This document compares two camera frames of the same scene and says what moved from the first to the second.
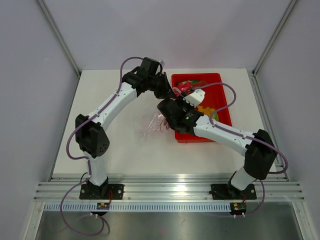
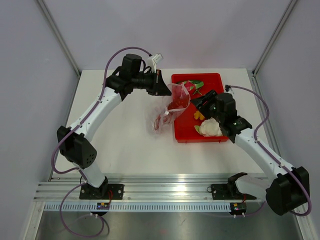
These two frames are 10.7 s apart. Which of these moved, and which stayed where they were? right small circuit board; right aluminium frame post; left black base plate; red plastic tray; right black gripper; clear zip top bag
Moved: clear zip top bag; right black gripper
Stayed: right aluminium frame post; left black base plate; red plastic tray; right small circuit board
